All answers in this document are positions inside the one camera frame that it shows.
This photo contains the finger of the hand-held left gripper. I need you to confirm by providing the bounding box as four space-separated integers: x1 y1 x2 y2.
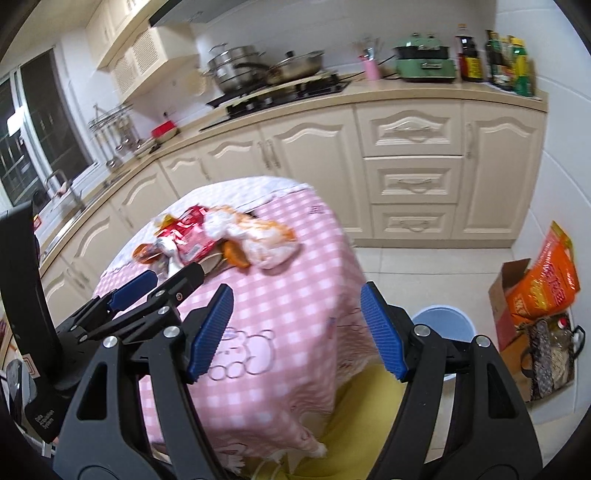
55 269 160 344
108 262 206 347

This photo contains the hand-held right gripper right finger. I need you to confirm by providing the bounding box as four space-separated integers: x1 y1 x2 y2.
360 281 543 480

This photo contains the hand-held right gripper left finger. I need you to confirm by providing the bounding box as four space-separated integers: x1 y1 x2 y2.
53 284 236 480

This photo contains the red snack packet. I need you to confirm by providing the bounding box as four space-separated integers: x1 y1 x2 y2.
159 205 222 266

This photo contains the blue trash bin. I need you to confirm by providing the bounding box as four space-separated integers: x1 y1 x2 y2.
410 304 476 384

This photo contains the white and orange plastic bag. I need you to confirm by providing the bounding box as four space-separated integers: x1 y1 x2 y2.
205 205 298 271

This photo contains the orange peel piece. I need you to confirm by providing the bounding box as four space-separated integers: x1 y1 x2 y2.
133 242 162 264
221 242 252 268

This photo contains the pink checked tablecloth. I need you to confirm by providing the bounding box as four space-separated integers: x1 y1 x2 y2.
76 175 402 472

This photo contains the yellow stool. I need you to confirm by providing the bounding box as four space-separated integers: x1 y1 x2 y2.
286 362 409 480

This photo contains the small cream cabinet drawer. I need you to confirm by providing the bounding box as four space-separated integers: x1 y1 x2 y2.
370 205 458 240

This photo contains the chrome sink faucet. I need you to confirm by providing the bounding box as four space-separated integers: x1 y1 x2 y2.
46 170 81 208

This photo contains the brown cardboard box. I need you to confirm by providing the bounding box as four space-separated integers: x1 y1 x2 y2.
488 258 536 402

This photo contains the medium cream cabinet drawer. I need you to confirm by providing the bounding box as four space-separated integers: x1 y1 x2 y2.
365 158 462 204

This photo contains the metal utensil rack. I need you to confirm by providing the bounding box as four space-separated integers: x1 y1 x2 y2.
88 104 141 167

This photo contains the dark patterned tote bag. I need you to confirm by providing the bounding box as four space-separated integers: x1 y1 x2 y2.
522 314 586 402

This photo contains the orange printed bag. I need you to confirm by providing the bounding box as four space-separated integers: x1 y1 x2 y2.
505 220 581 319

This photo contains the kitchen window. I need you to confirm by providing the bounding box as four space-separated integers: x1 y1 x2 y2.
0 48 95 204

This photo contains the cream kitchen base cabinet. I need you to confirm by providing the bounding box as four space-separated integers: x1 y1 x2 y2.
39 99 548 315

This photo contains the large cream cabinet drawer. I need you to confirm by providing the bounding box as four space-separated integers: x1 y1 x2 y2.
356 104 463 158

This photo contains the black gas stove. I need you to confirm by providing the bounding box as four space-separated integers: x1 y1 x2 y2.
199 76 352 132

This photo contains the stainless steel stock pot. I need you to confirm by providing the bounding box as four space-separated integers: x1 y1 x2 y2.
201 44 269 93

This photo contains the steel frying pan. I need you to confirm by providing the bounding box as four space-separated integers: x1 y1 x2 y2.
235 50 326 86

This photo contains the green electric cooker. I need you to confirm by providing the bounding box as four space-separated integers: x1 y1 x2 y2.
392 33 458 83

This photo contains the range hood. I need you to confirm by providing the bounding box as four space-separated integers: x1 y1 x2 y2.
148 0 273 28

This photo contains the large dark sauce bottle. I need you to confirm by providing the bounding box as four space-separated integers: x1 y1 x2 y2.
455 24 485 83

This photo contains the slim dark glass bottle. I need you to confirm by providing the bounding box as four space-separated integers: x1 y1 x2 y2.
484 30 502 84

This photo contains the green bottle yellow label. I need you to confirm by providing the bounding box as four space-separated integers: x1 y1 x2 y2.
512 39 536 97

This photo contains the cream upper wall cabinet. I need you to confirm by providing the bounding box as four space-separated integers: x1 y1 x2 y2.
85 0 199 100

